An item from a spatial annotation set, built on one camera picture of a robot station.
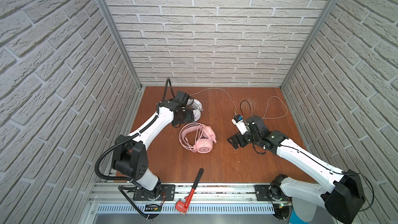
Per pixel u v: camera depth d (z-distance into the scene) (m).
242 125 0.70
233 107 1.08
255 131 0.61
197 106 0.99
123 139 0.44
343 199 0.38
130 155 0.44
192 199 0.74
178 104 0.61
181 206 0.69
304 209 0.70
